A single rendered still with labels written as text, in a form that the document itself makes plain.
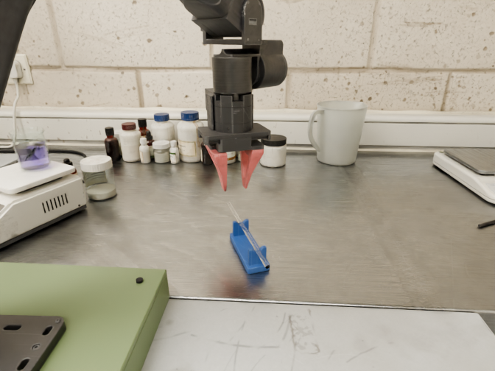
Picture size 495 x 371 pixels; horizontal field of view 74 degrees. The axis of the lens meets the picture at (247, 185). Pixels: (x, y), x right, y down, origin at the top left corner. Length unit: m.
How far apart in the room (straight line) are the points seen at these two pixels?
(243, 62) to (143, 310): 0.33
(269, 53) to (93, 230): 0.42
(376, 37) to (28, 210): 0.91
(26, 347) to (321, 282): 0.34
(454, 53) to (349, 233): 0.68
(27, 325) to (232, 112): 0.34
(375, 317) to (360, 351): 0.06
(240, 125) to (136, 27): 0.64
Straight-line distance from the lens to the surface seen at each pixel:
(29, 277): 0.48
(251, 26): 0.47
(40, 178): 0.66
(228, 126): 0.49
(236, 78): 0.48
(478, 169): 0.87
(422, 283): 0.52
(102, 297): 0.41
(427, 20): 1.09
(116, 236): 0.60
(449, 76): 1.14
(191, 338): 0.41
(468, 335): 0.48
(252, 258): 0.48
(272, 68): 0.53
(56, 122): 1.18
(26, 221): 0.66
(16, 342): 0.39
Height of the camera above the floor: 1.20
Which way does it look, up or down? 24 degrees down
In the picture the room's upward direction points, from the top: straight up
